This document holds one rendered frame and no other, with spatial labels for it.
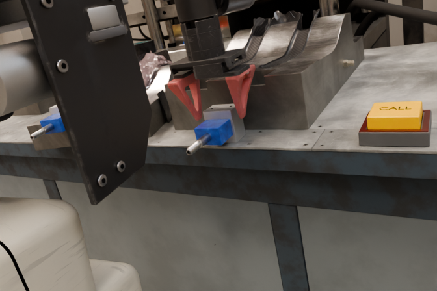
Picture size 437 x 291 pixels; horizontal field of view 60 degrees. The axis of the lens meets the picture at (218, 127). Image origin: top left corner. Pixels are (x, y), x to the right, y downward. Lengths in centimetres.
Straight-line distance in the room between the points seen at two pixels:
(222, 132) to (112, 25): 28
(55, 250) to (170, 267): 63
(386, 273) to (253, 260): 23
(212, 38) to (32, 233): 36
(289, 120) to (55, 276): 41
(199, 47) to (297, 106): 17
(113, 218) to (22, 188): 34
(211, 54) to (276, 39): 34
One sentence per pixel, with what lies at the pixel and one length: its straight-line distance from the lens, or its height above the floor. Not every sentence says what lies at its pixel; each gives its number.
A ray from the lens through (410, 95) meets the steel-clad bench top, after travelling 71.
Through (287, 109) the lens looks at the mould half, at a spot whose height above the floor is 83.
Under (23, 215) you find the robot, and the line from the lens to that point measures 31.
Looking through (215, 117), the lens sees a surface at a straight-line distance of 59.
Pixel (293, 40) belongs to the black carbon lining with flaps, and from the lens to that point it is 84.
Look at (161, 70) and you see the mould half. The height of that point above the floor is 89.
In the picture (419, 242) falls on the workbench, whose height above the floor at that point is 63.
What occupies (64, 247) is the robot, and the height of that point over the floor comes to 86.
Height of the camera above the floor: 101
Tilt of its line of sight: 18 degrees down
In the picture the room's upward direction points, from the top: 12 degrees counter-clockwise
